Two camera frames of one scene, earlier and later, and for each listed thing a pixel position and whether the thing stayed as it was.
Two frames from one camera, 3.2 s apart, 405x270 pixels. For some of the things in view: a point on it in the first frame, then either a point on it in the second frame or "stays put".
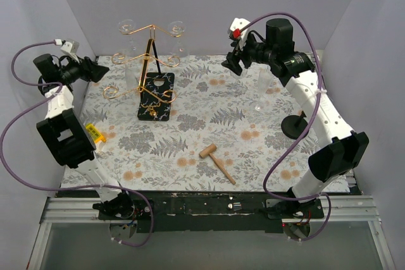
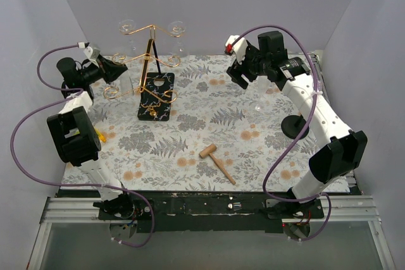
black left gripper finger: (96, 71) → (111, 70)
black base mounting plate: (208, 212) stays put
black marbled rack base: (155, 96) stays put
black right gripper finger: (232, 63) → (238, 79)
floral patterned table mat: (183, 124) stays put
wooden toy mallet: (209, 150) stays put
